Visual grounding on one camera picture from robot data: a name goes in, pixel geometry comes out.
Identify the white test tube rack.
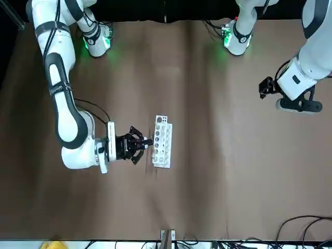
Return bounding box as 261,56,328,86
151,115,174,170

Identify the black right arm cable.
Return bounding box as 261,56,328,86
43,0,111,124

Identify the black looped cable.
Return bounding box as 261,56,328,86
274,214,332,249

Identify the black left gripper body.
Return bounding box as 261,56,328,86
269,77,281,97

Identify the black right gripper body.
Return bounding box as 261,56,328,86
115,132,132,161

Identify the aluminium camera post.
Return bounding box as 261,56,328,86
159,228,176,249

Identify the aluminium frame post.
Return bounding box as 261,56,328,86
5,0,26,31

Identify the black left base cable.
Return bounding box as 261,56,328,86
204,20,225,42

